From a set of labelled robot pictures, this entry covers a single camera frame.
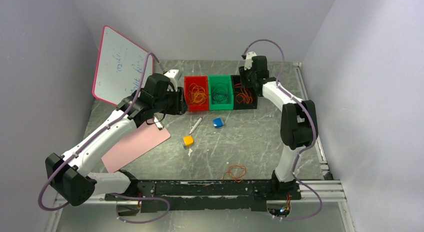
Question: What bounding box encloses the blue eraser block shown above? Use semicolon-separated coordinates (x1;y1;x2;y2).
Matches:
212;117;225;129

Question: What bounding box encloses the yellow cable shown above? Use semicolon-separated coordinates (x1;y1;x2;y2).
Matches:
188;80;209;104
187;88;208;107

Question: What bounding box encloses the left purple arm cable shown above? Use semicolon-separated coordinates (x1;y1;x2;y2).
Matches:
37;52;171;225

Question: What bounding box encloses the pink clipboard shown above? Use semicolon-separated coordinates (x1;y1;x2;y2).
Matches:
101;119;171;173

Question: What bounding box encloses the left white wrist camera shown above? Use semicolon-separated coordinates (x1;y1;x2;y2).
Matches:
164;69;182;88

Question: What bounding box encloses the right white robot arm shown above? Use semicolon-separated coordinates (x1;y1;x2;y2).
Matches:
239;52;318;199

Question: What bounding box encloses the green plastic bin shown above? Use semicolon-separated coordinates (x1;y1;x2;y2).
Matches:
208;75;234;111

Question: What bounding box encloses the coloured cable bundle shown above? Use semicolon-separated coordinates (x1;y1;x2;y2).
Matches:
222;165;248;183

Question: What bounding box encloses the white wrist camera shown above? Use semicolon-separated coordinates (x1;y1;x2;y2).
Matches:
243;51;257;70
164;69;182;88

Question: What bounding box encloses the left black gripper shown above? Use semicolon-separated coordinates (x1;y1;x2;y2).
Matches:
153;85;189;115

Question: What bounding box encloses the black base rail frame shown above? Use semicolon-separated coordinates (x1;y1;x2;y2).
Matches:
56;179;347;214

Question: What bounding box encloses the yellow eraser block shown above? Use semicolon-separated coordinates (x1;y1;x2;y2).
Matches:
182;135;194;149

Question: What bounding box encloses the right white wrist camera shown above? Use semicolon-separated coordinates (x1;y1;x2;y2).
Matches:
243;51;257;70

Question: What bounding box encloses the black plastic bin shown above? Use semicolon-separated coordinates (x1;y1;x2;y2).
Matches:
230;75;258;110

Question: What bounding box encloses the pink framed whiteboard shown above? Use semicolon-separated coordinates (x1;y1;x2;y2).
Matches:
92;25;155;105

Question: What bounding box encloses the white marker pen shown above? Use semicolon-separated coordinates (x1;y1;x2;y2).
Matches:
189;117;203;135

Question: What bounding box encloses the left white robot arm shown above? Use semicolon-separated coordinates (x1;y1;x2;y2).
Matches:
45;69;188;206

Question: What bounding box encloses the red plastic bin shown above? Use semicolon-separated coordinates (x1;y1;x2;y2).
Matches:
184;76;210;112

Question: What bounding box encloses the thin purple cable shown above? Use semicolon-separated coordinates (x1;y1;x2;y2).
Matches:
211;81;233;106

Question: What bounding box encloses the orange cable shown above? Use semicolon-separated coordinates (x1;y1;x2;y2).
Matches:
235;88;254;105
234;83;255;106

